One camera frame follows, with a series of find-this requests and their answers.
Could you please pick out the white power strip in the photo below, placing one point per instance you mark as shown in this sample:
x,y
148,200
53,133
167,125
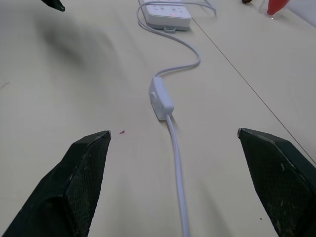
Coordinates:
x,y
168,14

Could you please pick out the red object in clear glass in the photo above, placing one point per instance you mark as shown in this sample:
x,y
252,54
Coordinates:
x,y
276,6

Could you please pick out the white inline rocker switch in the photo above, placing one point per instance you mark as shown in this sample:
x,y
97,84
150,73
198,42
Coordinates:
x,y
160,98

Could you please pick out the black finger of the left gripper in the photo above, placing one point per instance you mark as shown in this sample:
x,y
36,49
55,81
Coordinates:
x,y
55,4

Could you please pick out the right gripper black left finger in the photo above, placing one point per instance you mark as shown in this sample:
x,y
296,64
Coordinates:
x,y
61,192

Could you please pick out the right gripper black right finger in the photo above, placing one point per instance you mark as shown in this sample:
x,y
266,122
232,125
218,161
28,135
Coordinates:
x,y
281,182

